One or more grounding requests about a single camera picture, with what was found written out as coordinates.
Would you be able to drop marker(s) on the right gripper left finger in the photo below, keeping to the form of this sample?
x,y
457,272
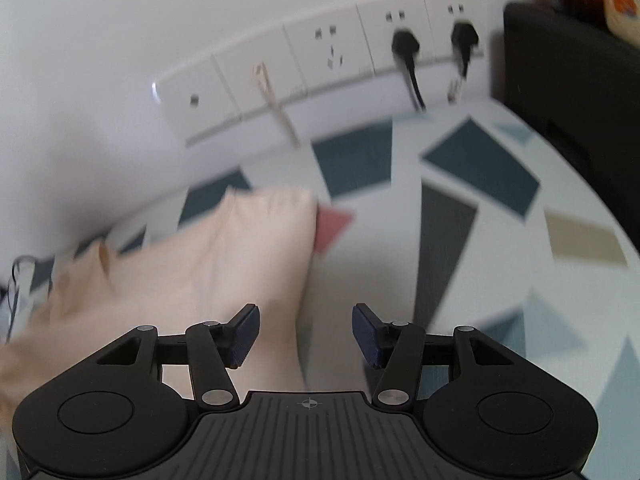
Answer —
x,y
214,348

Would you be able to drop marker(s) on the black plug right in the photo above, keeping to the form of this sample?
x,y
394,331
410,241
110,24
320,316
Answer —
x,y
464,40

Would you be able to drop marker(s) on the white wall socket panel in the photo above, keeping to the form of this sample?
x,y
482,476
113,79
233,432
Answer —
x,y
288,61

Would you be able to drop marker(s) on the black plug left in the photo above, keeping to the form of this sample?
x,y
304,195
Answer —
x,y
405,48

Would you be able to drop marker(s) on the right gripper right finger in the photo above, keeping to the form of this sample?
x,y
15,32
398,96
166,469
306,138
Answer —
x,y
394,352

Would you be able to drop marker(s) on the black plug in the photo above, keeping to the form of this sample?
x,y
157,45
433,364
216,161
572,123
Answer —
x,y
405,48
464,40

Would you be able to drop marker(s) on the cream knit cardigan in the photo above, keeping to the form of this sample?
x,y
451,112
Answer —
x,y
254,248

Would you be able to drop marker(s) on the black bedside cabinet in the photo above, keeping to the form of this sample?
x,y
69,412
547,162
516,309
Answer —
x,y
578,87

